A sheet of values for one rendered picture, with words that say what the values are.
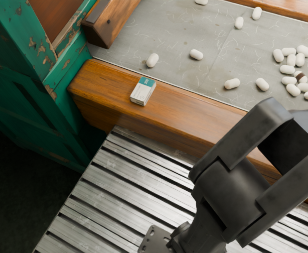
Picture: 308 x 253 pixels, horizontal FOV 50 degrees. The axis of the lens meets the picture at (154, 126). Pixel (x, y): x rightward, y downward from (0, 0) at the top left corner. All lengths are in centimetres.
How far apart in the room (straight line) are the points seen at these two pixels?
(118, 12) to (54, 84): 23
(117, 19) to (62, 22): 14
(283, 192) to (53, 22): 57
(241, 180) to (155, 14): 68
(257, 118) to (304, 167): 6
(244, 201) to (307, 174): 6
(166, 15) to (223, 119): 35
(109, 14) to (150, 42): 14
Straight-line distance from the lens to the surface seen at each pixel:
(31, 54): 69
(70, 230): 78
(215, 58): 84
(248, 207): 33
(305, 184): 32
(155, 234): 73
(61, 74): 79
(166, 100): 74
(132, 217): 75
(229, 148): 33
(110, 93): 77
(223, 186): 34
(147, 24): 92
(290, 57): 85
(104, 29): 80
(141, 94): 73
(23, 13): 65
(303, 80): 82
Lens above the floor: 140
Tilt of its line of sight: 63 degrees down
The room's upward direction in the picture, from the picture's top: 11 degrees counter-clockwise
